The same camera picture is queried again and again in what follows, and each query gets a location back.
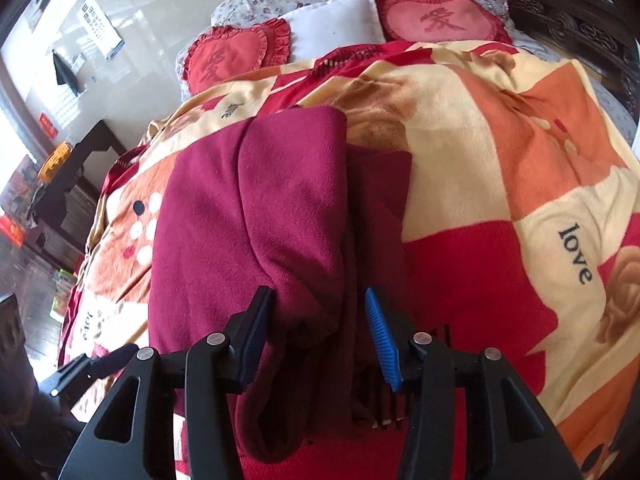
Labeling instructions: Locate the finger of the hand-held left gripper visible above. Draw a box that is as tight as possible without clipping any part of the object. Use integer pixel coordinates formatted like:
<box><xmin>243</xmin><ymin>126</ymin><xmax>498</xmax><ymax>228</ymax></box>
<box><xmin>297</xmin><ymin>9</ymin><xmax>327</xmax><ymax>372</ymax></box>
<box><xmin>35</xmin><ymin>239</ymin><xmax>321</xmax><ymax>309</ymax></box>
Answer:
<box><xmin>40</xmin><ymin>344</ymin><xmax>141</xmax><ymax>396</ymax></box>

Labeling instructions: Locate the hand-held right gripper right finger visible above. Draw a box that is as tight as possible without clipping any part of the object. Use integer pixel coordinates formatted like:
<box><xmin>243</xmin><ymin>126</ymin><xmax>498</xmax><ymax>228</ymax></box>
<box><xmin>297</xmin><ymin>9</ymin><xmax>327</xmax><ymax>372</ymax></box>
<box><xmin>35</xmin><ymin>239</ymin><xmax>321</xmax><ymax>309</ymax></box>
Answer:
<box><xmin>364</xmin><ymin>287</ymin><xmax>583</xmax><ymax>480</ymax></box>

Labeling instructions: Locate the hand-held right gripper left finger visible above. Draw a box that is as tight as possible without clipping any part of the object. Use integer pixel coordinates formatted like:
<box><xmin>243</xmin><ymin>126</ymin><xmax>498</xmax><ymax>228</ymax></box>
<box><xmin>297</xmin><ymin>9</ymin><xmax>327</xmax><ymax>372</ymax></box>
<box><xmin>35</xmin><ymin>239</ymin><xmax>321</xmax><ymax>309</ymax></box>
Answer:
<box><xmin>59</xmin><ymin>286</ymin><xmax>273</xmax><ymax>480</ymax></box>

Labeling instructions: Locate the maroon knit sweater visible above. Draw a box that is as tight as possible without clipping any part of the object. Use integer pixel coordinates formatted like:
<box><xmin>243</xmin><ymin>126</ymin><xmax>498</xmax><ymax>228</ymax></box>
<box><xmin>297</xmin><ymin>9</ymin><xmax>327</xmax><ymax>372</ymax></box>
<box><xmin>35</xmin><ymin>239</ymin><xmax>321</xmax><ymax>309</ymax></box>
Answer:
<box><xmin>148</xmin><ymin>106</ymin><xmax>416</xmax><ymax>471</ymax></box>

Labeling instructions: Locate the dark wooden cabinet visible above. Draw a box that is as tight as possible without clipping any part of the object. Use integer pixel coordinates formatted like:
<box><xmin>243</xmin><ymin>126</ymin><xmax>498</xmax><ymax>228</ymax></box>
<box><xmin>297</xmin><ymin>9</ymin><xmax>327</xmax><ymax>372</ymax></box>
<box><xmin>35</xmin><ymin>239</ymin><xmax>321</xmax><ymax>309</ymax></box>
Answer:
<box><xmin>30</xmin><ymin>121</ymin><xmax>128</xmax><ymax>271</ymax></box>

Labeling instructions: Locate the orange perforated object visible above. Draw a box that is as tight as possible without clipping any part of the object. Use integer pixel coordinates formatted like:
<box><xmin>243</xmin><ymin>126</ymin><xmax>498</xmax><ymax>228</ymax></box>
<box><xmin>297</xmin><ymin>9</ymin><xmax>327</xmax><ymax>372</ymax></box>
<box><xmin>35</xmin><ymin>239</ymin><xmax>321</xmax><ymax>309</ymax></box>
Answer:
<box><xmin>37</xmin><ymin>142</ymin><xmax>73</xmax><ymax>183</ymax></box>

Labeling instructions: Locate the printed fleece blanket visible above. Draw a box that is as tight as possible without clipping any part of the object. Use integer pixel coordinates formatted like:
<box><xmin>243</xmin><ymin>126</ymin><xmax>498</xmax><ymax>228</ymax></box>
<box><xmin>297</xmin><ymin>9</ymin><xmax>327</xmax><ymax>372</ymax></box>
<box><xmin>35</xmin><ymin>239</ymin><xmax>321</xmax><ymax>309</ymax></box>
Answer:
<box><xmin>57</xmin><ymin>40</ymin><xmax>640</xmax><ymax>480</ymax></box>

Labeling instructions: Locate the red heart pillow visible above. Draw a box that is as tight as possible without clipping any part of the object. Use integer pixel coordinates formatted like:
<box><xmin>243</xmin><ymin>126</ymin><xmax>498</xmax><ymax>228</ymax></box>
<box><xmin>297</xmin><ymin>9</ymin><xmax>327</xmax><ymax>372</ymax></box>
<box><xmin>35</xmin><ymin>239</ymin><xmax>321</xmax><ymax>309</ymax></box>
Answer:
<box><xmin>181</xmin><ymin>17</ymin><xmax>293</xmax><ymax>96</ymax></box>
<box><xmin>372</xmin><ymin>0</ymin><xmax>513</xmax><ymax>46</ymax></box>

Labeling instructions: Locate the white pillow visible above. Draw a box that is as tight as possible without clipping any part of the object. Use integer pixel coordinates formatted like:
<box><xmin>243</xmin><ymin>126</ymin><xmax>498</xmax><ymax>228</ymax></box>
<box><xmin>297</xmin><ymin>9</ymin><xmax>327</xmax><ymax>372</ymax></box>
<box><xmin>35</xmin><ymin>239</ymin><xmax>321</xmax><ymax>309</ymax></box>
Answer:
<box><xmin>285</xmin><ymin>0</ymin><xmax>386</xmax><ymax>63</ymax></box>

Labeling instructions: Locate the dark carved wooden headboard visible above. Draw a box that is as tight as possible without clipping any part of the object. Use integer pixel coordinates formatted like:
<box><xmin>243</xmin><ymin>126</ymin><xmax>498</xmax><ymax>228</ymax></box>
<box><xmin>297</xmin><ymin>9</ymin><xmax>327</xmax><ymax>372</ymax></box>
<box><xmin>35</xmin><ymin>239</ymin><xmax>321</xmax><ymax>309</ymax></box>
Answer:
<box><xmin>480</xmin><ymin>0</ymin><xmax>640</xmax><ymax>126</ymax></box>

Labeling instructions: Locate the black cloth on wall hook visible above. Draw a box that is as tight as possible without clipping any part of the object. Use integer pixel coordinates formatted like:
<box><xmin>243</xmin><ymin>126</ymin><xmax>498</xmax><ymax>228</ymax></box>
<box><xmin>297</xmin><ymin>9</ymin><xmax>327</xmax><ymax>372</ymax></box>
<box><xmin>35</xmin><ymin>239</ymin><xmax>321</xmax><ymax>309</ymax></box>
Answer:
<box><xmin>52</xmin><ymin>51</ymin><xmax>80</xmax><ymax>97</ymax></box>

